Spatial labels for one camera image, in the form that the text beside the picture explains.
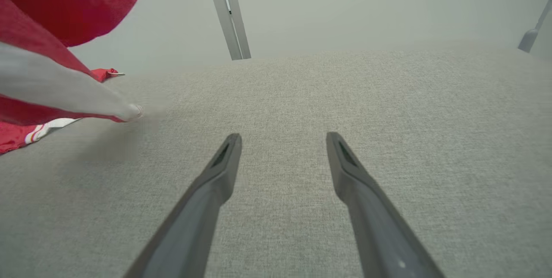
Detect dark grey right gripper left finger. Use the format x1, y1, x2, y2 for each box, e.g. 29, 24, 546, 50
124, 133, 242, 278

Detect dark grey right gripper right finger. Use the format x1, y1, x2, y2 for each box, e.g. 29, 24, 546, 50
326, 131, 445, 278

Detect red Bulls jersey white sleeves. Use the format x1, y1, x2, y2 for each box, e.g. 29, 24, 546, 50
0, 0, 144, 154

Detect red jersey white trim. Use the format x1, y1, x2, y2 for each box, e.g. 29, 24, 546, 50
0, 0, 147, 48

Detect grey fabric sofa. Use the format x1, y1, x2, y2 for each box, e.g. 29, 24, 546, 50
0, 47, 552, 278

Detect grey partition support foot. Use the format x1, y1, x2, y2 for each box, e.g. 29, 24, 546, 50
517, 0, 552, 53

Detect grey partition post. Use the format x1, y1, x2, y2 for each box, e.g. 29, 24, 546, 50
204, 0, 252, 61

